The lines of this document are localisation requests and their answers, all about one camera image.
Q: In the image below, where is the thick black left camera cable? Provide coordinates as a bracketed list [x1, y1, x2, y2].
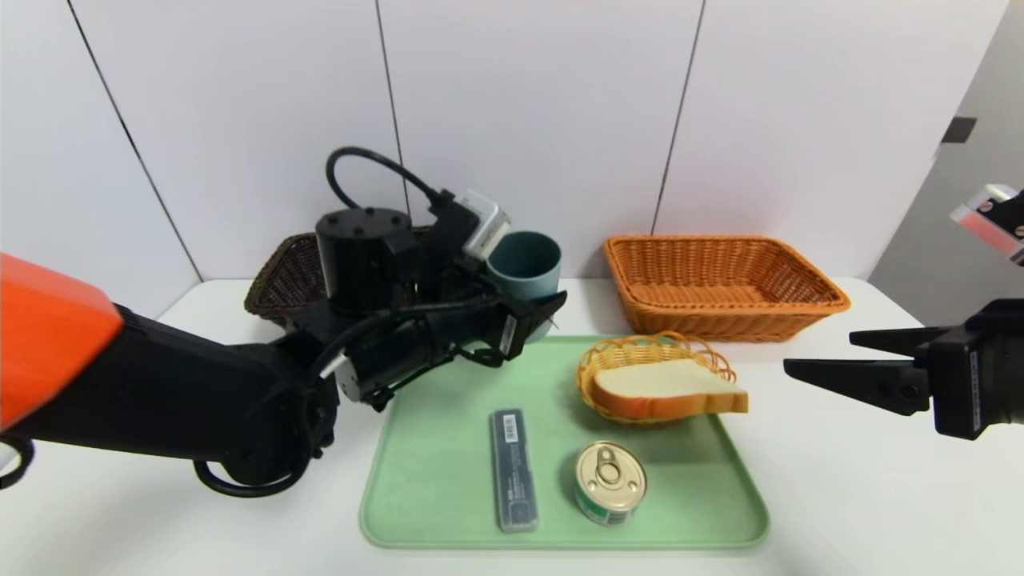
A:
[326, 146, 449, 213]

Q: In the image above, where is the large orange wicker basket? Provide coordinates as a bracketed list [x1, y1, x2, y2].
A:
[604, 234, 852, 343]

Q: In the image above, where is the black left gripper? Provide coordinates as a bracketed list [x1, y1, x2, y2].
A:
[424, 290, 568, 362]

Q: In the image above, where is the small round orange wicker basket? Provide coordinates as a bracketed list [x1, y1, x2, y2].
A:
[576, 332, 737, 425]

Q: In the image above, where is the grey clear cutlery case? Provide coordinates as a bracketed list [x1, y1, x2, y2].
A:
[491, 408, 539, 533]

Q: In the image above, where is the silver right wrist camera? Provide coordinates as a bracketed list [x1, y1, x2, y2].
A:
[950, 184, 1024, 266]

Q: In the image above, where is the blue-grey plastic cup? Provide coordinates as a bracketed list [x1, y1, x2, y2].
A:
[486, 230, 562, 345]

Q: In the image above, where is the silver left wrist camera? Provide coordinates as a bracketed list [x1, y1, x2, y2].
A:
[460, 190, 511, 261]

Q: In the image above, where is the tin can gold lid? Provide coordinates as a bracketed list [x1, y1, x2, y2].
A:
[574, 441, 649, 527]

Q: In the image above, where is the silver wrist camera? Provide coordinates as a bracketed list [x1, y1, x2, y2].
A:
[950, 184, 1024, 266]
[460, 190, 511, 261]

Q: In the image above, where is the dark brown wicker basket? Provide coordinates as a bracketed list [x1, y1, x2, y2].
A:
[244, 226, 437, 325]

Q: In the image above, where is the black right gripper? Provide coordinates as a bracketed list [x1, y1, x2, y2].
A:
[783, 298, 1024, 441]

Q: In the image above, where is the white bread slice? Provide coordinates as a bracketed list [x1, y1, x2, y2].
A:
[590, 358, 750, 421]

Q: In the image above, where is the light green plastic tray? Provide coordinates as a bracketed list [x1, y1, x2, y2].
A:
[360, 335, 770, 549]

